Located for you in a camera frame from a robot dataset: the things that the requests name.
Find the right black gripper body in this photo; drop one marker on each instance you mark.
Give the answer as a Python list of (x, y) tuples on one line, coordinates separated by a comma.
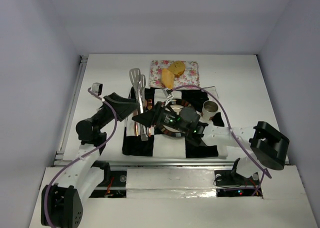
[(157, 115)]

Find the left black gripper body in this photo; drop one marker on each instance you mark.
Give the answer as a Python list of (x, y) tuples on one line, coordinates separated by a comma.
[(110, 105)]

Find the stainless steel serving tongs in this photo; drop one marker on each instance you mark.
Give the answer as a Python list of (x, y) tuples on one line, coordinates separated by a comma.
[(138, 82)]

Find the long bread piece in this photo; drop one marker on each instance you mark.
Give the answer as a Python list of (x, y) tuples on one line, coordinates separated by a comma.
[(167, 78)]

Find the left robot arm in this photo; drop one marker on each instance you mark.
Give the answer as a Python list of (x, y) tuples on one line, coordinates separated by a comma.
[(63, 198)]

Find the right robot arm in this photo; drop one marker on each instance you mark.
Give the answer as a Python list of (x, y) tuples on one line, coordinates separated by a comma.
[(265, 147)]

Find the round bread piece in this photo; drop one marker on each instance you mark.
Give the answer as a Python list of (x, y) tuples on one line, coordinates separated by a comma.
[(177, 68)]

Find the copper knife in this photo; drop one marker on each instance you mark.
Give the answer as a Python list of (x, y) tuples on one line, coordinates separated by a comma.
[(135, 124)]

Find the dark rimmed ceramic plate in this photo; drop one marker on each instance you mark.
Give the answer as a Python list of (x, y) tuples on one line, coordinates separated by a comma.
[(176, 105)]

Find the copper spoon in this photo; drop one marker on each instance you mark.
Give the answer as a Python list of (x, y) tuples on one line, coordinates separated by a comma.
[(145, 103)]

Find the copper fork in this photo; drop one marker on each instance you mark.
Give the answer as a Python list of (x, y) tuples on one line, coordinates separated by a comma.
[(149, 107)]

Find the black white checkered cloth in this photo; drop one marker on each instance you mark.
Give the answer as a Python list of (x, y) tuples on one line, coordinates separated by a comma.
[(163, 146)]

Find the metal cup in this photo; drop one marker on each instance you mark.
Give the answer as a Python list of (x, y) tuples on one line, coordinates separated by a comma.
[(209, 110)]

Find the floral rectangular tray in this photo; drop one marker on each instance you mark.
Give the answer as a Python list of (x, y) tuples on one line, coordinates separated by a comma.
[(190, 76)]

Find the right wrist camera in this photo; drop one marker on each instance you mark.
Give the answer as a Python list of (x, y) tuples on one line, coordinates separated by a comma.
[(168, 96)]

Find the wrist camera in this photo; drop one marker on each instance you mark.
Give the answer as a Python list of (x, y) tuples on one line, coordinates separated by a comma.
[(97, 88), (168, 96)]

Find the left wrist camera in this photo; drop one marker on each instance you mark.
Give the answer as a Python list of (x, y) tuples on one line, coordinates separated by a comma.
[(97, 88)]

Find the aluminium left rail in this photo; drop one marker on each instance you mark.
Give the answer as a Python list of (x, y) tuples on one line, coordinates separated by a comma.
[(59, 154)]

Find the aluminium rail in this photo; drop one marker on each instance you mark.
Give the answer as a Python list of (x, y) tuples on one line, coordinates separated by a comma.
[(222, 174), (59, 154)]

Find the aluminium front rail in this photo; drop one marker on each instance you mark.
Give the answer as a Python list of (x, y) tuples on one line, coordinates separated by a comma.
[(222, 174)]

